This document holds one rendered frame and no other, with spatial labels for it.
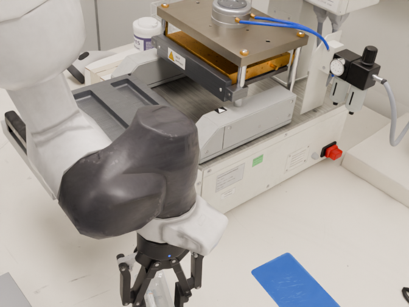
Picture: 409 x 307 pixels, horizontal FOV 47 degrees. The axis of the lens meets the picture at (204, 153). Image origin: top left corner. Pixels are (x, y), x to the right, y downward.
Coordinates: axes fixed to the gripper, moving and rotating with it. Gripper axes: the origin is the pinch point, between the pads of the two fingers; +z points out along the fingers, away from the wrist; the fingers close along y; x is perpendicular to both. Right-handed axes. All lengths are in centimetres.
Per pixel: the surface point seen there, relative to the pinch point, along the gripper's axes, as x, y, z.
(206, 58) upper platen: -35.2, -17.4, -26.7
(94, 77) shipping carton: -73, 1, -3
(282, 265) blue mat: -5.4, -26.2, 4.1
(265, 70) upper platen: -31.5, -29.1, -24.9
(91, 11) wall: -198, -13, 29
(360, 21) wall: -64, -74, -19
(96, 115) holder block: -31.5, 5.0, -18.5
